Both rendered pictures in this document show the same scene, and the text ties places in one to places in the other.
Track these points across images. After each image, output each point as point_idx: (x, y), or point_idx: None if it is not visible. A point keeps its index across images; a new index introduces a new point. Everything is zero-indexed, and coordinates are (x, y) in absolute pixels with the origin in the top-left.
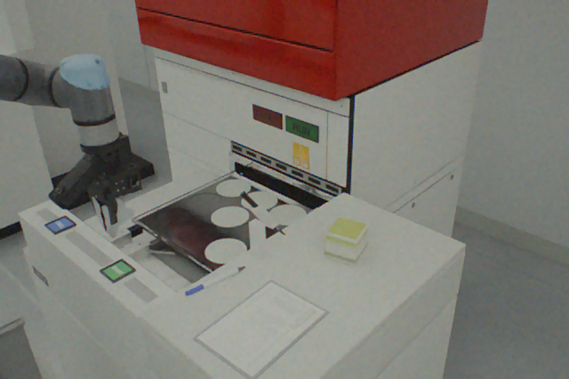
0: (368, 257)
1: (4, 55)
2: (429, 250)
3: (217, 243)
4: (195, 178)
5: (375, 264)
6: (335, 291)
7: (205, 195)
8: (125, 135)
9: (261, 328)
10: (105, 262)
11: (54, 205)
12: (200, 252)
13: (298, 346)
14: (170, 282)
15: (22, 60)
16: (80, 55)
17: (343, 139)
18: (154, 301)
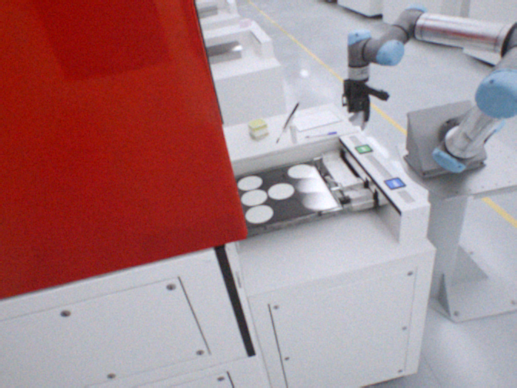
0: None
1: (397, 19)
2: (228, 130)
3: (301, 175)
4: (263, 282)
5: None
6: (279, 125)
7: (281, 213)
8: (344, 79)
9: (316, 118)
10: (369, 157)
11: (399, 203)
12: (313, 173)
13: (308, 114)
14: (336, 169)
15: (389, 28)
16: (358, 32)
17: None
18: (351, 135)
